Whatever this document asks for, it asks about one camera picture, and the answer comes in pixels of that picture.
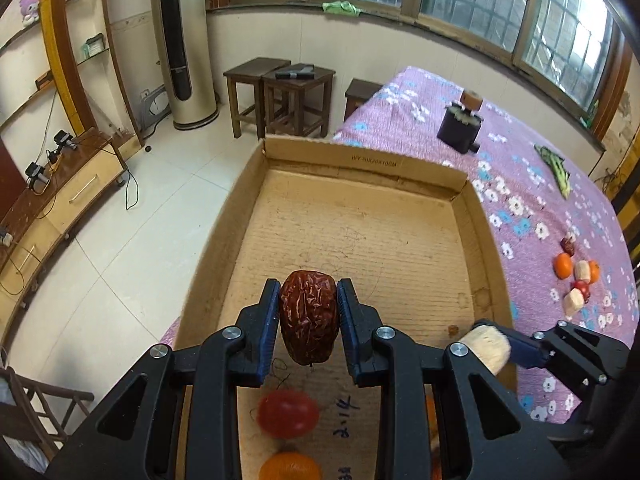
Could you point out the wooden low cabinet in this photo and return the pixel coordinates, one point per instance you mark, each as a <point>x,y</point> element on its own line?
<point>75,195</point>

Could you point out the standing air conditioner tower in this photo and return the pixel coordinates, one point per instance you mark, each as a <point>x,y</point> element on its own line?
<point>182,35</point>

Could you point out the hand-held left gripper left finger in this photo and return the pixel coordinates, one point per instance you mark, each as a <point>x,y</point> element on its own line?
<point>272,320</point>

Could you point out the white yam piece upright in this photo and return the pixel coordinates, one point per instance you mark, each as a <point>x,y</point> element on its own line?
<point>581,270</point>

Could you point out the cardboard box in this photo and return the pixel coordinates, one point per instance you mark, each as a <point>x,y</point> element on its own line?
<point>360,230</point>

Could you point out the green cloth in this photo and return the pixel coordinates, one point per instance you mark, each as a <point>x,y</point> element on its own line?
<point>341,7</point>

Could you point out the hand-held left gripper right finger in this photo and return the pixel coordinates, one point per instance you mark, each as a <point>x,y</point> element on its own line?
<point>346,320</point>

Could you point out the large wrinkled red date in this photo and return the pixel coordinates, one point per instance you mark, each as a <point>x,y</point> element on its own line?
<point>307,315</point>

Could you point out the dark wooden stool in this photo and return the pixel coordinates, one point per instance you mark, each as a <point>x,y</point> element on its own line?
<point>250,72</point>
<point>361,91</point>
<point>300,95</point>

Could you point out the green vegetable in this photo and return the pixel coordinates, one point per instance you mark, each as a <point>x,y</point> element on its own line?
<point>557,170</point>

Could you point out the black camera device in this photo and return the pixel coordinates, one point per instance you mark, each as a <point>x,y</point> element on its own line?
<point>63,140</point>
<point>37,176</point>

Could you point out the black box container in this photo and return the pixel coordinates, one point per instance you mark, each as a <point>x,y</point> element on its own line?
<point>457,130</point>

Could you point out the wooden wall shelf unit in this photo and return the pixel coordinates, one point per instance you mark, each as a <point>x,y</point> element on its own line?
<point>65,60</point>

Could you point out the white yam piece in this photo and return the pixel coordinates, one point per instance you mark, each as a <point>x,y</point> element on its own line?
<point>487,347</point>
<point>581,270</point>
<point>573,304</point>

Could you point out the green white box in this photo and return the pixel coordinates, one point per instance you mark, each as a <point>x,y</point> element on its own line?
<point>95,45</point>

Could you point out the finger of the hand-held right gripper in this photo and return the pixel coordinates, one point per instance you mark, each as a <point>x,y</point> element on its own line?
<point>527,351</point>
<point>580,420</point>

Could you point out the small brown box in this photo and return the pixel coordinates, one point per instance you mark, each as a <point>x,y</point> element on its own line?
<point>472,99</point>

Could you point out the wooden folding chair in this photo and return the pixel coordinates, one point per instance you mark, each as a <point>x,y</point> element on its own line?
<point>30,410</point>

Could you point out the small dark red date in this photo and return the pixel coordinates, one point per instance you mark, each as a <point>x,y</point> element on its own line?
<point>568,245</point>

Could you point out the small green object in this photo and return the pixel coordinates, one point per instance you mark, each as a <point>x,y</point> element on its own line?
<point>591,112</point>

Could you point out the purple plush toy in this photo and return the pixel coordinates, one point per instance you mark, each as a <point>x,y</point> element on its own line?
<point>29,7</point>

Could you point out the black remote control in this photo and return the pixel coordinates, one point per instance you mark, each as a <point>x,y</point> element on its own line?
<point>295,72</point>

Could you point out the red tomato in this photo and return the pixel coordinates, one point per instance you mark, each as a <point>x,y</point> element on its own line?
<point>287,414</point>
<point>582,291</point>

